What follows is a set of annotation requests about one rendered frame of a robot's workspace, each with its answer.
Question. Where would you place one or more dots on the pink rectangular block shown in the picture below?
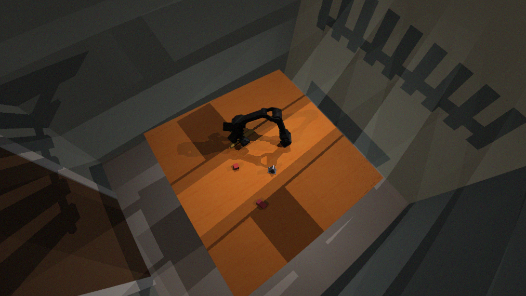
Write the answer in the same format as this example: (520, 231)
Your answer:
(261, 203)

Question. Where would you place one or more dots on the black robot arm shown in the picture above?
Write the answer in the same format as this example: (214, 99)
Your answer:
(239, 122)

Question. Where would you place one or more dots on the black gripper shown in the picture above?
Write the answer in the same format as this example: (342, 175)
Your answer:
(242, 139)

